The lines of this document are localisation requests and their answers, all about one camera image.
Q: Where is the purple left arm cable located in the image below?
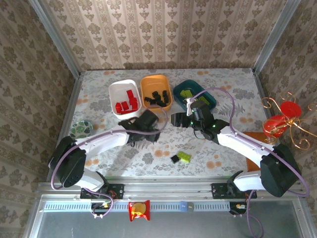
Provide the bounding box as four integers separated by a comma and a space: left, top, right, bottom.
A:
51, 105, 169, 190

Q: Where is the red round ornament cup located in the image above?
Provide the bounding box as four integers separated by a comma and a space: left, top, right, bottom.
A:
263, 114, 288, 138
279, 101, 303, 120

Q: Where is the red snack packet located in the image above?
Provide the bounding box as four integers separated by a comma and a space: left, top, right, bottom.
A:
128, 199, 151, 222

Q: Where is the leaf pattern bowl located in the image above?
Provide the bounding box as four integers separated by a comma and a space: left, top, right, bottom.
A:
69, 119, 94, 141

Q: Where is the gold wire ornament frame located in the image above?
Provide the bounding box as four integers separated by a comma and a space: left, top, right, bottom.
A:
261, 91, 317, 151

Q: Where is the white plastic container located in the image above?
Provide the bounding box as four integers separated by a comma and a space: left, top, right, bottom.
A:
108, 78, 142, 119

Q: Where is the aluminium frame post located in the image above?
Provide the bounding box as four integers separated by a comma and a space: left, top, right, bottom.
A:
28, 0, 82, 78
252, 0, 302, 73

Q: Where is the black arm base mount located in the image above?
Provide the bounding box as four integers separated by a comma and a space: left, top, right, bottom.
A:
211, 182, 257, 200
80, 182, 125, 200

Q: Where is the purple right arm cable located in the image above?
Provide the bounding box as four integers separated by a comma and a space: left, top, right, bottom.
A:
189, 87, 310, 198

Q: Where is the grey slotted cable duct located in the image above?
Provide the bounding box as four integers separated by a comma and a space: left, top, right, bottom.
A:
43, 199, 232, 213

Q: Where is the black long lego brick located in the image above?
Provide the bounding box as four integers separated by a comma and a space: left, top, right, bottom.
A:
152, 91, 164, 107

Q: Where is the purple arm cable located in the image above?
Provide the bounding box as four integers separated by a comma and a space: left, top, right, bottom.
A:
189, 87, 310, 198
51, 105, 169, 190

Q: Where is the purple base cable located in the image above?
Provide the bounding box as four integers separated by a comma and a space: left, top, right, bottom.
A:
80, 190, 114, 219
231, 190, 264, 238

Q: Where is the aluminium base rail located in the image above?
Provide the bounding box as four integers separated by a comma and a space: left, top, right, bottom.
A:
105, 176, 238, 200

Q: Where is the orange plastic container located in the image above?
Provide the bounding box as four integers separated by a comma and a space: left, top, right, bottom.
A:
140, 74, 173, 114

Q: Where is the aluminium table side rail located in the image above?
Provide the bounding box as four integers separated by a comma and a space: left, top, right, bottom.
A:
47, 71, 84, 181

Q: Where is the small circuit board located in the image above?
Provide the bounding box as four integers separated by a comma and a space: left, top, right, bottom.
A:
91, 202, 112, 211

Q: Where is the teal plastic container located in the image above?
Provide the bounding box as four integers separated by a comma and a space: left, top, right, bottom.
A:
172, 79, 217, 117

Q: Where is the floral print tablecloth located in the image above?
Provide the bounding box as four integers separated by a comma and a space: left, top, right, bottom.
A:
53, 68, 282, 178

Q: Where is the orange brown board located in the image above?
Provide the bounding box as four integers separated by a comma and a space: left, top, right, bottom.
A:
244, 131, 273, 173

